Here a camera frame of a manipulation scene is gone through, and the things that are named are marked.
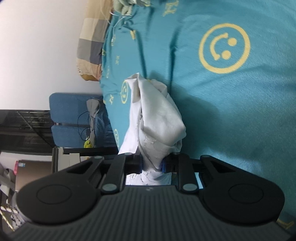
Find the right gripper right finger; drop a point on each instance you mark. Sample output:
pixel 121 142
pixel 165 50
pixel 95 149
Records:
pixel 182 165

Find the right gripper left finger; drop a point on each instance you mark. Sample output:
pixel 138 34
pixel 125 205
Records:
pixel 120 166

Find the white t-shirt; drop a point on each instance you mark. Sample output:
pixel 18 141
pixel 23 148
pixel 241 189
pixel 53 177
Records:
pixel 155 128

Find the yellow plush toy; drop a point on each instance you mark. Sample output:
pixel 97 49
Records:
pixel 88 144

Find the white desk with black legs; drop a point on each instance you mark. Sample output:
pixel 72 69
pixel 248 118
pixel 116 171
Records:
pixel 60 159

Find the blue covered chair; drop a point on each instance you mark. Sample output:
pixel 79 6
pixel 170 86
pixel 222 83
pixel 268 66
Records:
pixel 71 108
pixel 75 136

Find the grey cloth on chair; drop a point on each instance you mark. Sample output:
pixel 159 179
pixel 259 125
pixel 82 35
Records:
pixel 93 107

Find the cardboard box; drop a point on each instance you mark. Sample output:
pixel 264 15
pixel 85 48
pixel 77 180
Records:
pixel 27 171

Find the teal patterned bed sheet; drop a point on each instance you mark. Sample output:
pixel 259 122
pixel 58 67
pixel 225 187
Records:
pixel 229 66

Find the checkered pillow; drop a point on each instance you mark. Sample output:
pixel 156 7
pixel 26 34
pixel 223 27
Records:
pixel 91 39

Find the green fleece blanket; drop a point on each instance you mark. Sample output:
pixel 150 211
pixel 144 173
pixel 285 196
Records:
pixel 124 7

